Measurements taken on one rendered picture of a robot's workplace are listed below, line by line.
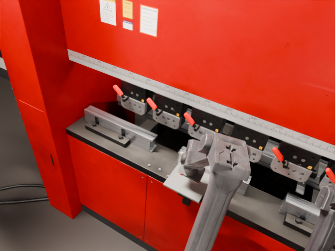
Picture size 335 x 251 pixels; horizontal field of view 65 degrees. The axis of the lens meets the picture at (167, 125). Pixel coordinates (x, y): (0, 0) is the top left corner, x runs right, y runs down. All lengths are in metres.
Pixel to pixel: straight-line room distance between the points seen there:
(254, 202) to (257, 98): 0.58
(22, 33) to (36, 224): 1.50
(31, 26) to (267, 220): 1.40
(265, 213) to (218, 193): 0.87
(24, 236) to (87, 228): 0.45
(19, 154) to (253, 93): 2.41
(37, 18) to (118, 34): 0.37
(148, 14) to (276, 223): 1.09
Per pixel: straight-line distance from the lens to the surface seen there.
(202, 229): 0.61
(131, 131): 1.53
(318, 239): 0.98
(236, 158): 0.57
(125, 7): 1.21
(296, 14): 0.96
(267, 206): 1.45
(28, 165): 2.84
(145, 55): 1.22
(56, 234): 2.32
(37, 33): 1.42
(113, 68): 1.37
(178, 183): 1.24
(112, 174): 1.70
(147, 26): 1.17
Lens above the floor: 1.96
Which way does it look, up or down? 39 degrees down
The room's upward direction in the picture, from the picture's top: 6 degrees clockwise
